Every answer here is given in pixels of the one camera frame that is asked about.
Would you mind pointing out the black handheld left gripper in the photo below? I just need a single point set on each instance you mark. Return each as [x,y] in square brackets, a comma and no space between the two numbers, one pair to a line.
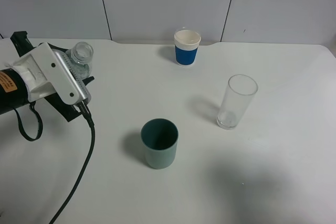
[14,93]

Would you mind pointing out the clear bottle with green label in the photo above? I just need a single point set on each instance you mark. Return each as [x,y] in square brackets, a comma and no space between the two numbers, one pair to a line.
[81,56]

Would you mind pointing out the green plastic cup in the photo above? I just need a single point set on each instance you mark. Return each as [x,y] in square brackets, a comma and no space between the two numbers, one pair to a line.
[159,137]

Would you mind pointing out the blue and white paper cup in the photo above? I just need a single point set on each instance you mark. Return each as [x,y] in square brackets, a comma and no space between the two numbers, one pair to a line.
[186,45]

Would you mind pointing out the tall clear drinking glass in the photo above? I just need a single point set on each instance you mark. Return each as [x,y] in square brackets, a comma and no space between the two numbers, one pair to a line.
[239,93]

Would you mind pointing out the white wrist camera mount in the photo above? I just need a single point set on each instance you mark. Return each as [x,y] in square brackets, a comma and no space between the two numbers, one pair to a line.
[46,71]

